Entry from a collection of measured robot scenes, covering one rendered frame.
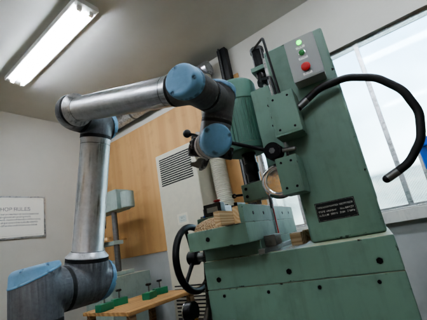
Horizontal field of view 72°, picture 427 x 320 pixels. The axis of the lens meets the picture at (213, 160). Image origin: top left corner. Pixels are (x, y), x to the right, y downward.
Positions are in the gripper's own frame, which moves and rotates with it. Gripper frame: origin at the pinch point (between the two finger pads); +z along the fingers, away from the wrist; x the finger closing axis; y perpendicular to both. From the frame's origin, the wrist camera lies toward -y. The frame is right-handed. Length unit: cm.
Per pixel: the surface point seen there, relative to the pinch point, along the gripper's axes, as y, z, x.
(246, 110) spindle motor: -13.6, -3.8, -19.3
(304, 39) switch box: -24, -26, -41
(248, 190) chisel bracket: -19.2, -4.8, 12.2
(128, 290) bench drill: 25, 187, 127
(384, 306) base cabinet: -45, -50, 35
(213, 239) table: -4.0, -25.5, 28.9
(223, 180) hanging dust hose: -42, 144, 6
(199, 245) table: -0.3, -22.5, 32.0
